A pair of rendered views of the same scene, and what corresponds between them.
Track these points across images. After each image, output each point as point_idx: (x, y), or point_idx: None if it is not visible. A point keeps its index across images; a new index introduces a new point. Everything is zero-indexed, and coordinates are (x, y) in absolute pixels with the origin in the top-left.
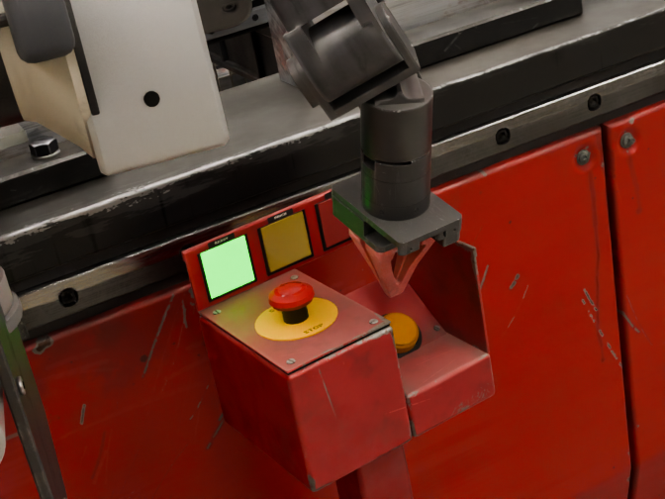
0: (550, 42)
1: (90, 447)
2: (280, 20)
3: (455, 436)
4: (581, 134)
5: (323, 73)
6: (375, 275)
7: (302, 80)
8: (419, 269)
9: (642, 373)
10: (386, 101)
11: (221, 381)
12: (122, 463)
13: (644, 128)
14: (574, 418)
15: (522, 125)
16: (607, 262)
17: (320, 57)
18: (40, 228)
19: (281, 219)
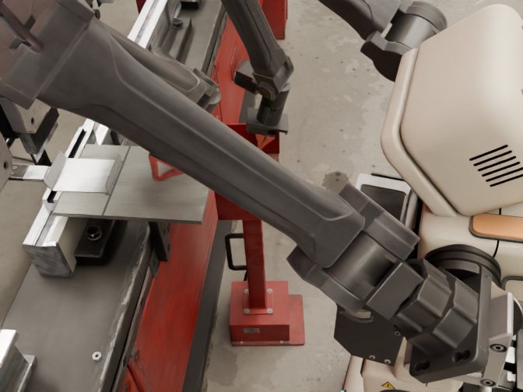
0: (203, 42)
1: (177, 259)
2: (269, 74)
3: (212, 190)
4: (212, 71)
5: (281, 87)
6: (258, 145)
7: (272, 92)
8: (245, 138)
9: None
10: (283, 88)
11: (223, 206)
12: (181, 258)
13: (219, 61)
14: None
15: (208, 75)
16: (219, 111)
17: (280, 82)
18: None
19: None
